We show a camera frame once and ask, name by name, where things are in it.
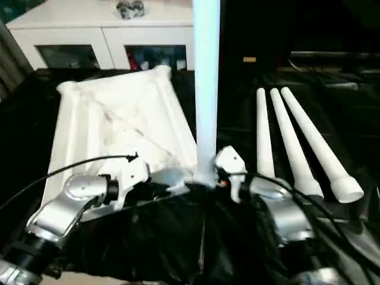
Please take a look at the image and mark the white plastic table leg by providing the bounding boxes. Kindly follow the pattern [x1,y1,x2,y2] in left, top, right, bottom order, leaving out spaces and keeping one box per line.
[256,88,277,179]
[191,0,223,187]
[269,87,325,199]
[280,86,365,204]

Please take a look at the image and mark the white plastic table top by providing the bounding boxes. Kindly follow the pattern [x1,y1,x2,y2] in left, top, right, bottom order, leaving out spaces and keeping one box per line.
[43,65,216,222]

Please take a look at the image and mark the black work mat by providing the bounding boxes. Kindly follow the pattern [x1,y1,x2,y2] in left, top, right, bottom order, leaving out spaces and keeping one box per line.
[0,66,380,283]

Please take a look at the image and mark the black low shelf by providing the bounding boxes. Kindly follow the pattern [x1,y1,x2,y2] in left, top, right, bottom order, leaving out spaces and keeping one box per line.
[289,49,380,72]

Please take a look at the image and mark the white cabinet with glass doors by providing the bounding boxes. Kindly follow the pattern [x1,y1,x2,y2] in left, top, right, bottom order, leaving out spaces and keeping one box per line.
[5,0,195,71]

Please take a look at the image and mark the clear bag of dark parts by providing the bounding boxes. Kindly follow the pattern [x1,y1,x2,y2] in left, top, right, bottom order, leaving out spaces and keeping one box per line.
[115,0,147,20]

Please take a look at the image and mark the grey curtain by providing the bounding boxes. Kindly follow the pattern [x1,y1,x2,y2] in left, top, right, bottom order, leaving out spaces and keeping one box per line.
[0,22,34,93]

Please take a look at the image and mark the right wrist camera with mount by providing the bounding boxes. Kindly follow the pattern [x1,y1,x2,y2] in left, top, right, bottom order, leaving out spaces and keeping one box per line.
[213,145,248,204]

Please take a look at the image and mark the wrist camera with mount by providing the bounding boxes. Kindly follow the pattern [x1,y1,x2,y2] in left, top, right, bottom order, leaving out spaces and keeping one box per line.
[97,156,153,212]
[213,145,248,204]

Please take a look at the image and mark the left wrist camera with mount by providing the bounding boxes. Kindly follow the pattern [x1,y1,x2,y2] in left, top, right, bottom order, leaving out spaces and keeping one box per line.
[97,156,153,212]

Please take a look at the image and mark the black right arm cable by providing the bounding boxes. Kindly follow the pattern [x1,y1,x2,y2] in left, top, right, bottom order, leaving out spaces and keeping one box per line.
[234,173,380,280]

